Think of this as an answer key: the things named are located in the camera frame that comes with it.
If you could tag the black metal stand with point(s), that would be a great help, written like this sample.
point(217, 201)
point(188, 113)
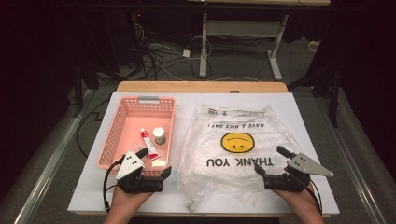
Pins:
point(333, 90)
point(79, 87)

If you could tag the white table board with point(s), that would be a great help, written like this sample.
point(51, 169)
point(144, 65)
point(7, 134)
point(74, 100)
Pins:
point(193, 109)

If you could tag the person's left hand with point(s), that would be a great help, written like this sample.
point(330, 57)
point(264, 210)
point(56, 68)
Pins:
point(127, 200)

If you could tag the metal floor rail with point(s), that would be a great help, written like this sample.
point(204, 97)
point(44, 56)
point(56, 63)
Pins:
point(351, 165)
point(49, 168)

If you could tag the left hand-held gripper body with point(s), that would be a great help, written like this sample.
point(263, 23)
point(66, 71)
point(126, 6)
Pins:
point(129, 168)

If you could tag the person's right hand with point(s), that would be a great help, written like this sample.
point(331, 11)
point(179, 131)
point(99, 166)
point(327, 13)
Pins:
point(295, 199)

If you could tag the clear smiley plastic bag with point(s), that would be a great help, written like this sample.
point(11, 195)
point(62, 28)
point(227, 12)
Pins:
point(224, 174)

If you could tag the pink plastic basket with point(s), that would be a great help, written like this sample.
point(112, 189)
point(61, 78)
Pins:
point(130, 130)

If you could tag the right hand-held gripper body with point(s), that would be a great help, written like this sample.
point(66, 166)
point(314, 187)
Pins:
point(306, 166)

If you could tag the light wooden table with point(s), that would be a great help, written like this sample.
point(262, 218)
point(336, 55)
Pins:
point(186, 86)

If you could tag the white-legged desk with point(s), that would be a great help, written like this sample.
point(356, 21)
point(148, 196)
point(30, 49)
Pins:
point(239, 28)

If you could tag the small white-capped jar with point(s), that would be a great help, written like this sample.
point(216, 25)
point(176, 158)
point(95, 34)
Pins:
point(159, 136)

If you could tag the white power adapter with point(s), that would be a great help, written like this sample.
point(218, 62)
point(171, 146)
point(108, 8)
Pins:
point(186, 53)

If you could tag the white box on floor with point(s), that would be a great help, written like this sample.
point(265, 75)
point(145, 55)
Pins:
point(313, 45)

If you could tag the red and white tube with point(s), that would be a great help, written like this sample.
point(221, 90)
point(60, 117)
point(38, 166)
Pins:
point(148, 143)

